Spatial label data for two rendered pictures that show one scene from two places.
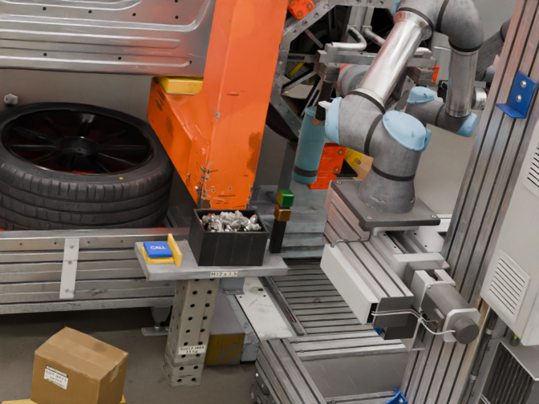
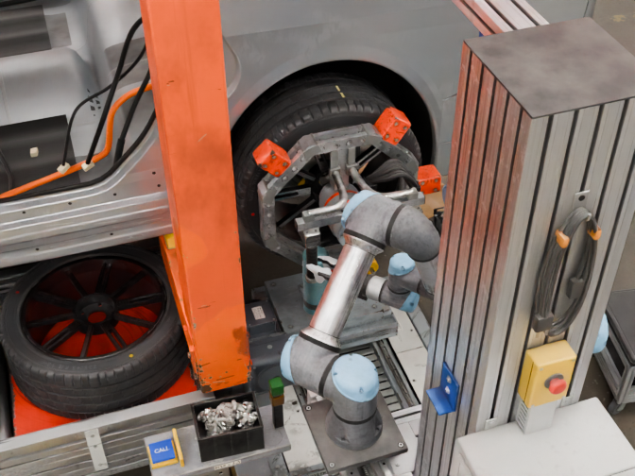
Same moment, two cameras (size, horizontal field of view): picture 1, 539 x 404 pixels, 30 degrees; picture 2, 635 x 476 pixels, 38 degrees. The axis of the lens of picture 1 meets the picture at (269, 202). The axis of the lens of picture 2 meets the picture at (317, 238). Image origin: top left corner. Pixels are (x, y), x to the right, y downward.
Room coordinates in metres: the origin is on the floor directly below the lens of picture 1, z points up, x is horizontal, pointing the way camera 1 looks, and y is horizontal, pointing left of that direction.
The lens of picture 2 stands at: (0.92, -0.41, 2.84)
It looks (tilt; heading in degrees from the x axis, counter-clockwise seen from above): 42 degrees down; 8
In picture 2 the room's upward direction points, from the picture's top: straight up
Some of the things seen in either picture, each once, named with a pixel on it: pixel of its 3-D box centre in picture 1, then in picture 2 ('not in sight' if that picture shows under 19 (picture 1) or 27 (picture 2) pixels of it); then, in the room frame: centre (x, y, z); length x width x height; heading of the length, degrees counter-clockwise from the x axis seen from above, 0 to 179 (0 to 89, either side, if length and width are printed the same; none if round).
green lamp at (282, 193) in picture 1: (285, 198); (276, 386); (2.66, -0.04, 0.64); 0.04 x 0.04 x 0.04; 25
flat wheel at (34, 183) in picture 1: (74, 171); (99, 327); (3.04, 0.67, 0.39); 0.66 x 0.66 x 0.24
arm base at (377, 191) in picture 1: (390, 183); (353, 415); (2.41, -0.30, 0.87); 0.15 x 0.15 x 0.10
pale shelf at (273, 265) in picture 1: (211, 258); (217, 444); (2.57, 0.13, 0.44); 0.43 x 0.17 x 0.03; 115
